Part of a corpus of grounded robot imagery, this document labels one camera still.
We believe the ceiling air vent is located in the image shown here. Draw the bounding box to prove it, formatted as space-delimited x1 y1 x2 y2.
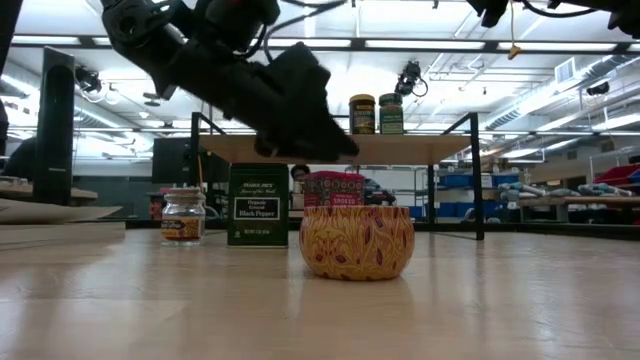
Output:
554 56 577 86

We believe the green-lidded oregano jar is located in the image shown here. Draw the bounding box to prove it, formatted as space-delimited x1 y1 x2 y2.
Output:
377 92 405 136

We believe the black monitor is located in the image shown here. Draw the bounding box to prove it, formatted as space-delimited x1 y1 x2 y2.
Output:
150 136 232 186

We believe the yellow-lidded chili seasoning jar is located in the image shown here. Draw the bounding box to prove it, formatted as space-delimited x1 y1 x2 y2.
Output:
348 93 377 136

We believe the black upright column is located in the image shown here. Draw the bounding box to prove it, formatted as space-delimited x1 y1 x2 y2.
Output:
31 46 77 207

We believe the dark desk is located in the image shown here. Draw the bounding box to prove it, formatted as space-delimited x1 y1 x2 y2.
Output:
0 174 99 207

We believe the red storage bin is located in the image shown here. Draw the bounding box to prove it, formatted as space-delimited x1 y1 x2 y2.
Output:
593 163 640 188

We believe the red smoked paprika tin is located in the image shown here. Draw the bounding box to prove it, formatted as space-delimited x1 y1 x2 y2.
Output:
301 170 367 209

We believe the dark green black pepper tin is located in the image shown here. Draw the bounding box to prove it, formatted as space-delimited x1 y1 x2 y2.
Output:
226 162 291 249

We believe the wooden workbench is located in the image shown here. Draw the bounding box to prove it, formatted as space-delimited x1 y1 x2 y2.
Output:
518 195 640 226

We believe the black aluminium rig frame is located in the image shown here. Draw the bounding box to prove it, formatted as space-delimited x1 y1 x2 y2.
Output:
0 33 640 242

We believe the blue storage bin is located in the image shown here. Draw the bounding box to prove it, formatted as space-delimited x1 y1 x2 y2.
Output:
440 172 522 190
408 200 502 222

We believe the hanging cord with yellow tag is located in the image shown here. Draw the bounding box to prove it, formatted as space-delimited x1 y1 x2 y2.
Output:
507 0 524 62

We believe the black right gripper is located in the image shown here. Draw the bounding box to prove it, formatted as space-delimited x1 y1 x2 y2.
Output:
467 0 509 29

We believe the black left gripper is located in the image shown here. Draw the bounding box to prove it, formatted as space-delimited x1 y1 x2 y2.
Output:
164 42 361 161

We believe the patterned orange candle tin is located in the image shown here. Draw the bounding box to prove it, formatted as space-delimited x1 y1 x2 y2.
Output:
298 204 417 283

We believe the wooden shelf with black legs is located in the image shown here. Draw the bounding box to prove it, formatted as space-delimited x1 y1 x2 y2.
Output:
189 111 486 242

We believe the small clear glass spice jar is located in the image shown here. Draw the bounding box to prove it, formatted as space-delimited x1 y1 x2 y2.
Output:
160 186 208 248

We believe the black mounted camera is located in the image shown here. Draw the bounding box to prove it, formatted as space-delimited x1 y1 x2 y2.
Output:
74 66 104 95
393 60 430 99

